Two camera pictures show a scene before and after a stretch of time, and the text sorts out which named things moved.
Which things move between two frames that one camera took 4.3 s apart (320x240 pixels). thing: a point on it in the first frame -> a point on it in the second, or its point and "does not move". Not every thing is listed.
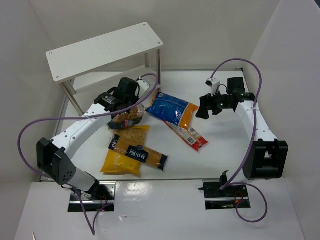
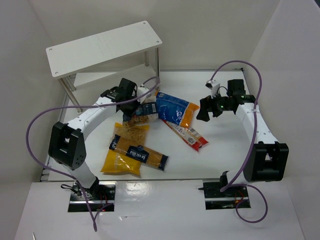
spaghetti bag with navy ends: x=138 y=152 does not move
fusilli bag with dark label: x=127 y=119 -> x=147 y=111
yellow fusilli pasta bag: x=116 y=161 does not move
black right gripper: x=210 y=105 does not move
